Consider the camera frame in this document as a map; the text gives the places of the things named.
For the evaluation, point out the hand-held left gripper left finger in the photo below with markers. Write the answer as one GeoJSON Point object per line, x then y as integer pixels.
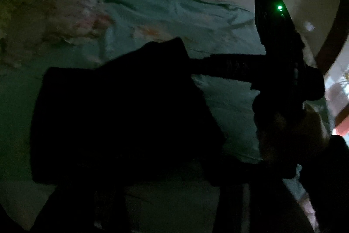
{"type": "Point", "coordinates": [81, 208]}

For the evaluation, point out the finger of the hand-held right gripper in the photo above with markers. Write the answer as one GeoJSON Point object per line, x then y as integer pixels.
{"type": "Point", "coordinates": [231, 66]}

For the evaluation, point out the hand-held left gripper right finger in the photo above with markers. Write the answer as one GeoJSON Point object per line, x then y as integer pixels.
{"type": "Point", "coordinates": [270, 208]}

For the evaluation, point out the black pants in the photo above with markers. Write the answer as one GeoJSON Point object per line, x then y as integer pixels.
{"type": "Point", "coordinates": [122, 113]}

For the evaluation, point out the person's right hand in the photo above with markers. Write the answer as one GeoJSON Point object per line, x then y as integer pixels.
{"type": "Point", "coordinates": [291, 140]}

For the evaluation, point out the teal floral blanket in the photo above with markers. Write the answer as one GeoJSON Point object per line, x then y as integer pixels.
{"type": "Point", "coordinates": [169, 14]}

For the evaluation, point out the floral ruffled blanket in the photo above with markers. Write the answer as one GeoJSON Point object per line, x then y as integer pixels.
{"type": "Point", "coordinates": [68, 12]}

